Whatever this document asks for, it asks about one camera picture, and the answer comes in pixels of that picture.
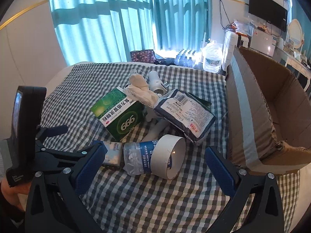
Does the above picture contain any white tape roll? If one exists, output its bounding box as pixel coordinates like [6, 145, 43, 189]
[150, 135, 186, 180]

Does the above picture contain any navy white wipes pack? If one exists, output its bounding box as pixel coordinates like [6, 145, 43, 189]
[154, 89, 216, 145]

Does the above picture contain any person's left hand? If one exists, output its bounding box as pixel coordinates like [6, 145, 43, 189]
[1, 177, 31, 212]

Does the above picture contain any cream lace sock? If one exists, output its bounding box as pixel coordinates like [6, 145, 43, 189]
[123, 74, 159, 108]

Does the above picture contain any silver mini fridge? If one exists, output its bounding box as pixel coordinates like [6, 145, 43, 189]
[249, 27, 276, 57]

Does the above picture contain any white plastic tube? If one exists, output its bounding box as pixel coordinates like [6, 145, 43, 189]
[142, 107, 170, 142]

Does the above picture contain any green 999 medicine box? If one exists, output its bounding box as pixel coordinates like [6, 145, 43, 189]
[91, 87, 144, 142]

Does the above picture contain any black wall television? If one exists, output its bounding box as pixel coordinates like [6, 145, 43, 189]
[248, 0, 288, 32]

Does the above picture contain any clear floss pick jar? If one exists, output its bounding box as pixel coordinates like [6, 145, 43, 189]
[123, 140, 158, 176]

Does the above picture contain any large water jug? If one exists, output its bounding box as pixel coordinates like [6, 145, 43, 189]
[201, 39, 223, 74]

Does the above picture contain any Vinda tissue pack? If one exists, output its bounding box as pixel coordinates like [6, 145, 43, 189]
[92, 140, 124, 169]

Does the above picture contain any white vanity table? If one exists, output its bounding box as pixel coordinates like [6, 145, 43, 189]
[273, 47, 310, 91]

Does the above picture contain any teal window curtain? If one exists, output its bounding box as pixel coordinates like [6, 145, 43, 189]
[49, 0, 212, 65]

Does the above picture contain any white suitcase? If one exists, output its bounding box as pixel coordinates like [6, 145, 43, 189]
[221, 31, 249, 72]

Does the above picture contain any white cylindrical bottle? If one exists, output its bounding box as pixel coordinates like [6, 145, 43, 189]
[148, 70, 169, 95]

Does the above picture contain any bottled water pack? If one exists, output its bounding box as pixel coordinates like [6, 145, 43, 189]
[174, 49, 202, 69]

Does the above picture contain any oval vanity mirror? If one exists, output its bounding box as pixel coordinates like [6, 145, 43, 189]
[286, 19, 304, 50]

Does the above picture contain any cardboard box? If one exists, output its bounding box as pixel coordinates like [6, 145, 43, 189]
[226, 47, 310, 175]

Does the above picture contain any purple dotted bag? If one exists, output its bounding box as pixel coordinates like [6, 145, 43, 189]
[130, 50, 156, 64]

